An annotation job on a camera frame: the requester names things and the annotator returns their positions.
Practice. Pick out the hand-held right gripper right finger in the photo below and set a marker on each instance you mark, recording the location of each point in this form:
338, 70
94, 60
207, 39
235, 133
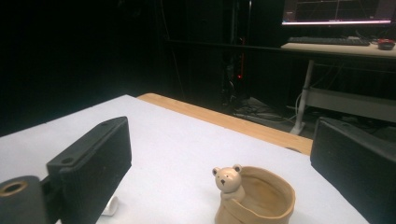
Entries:
355, 168

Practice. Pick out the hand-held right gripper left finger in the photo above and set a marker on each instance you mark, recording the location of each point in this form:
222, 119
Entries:
93, 158

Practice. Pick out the tan ceramic bear pen holder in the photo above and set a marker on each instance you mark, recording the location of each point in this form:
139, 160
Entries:
258, 214

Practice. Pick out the white-legged desk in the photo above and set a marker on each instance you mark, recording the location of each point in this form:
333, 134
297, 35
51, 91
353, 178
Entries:
348, 101

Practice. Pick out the white table sheet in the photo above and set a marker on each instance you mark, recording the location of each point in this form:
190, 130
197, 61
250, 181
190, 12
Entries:
171, 140

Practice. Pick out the red and black mouse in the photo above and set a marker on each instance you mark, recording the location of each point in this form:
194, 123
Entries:
386, 44

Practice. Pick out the black keyboard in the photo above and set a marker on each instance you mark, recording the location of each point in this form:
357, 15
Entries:
327, 41

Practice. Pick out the black computer tower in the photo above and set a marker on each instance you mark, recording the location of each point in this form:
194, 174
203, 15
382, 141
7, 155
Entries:
236, 68

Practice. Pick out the computer monitor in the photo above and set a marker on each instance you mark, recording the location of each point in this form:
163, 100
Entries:
336, 11

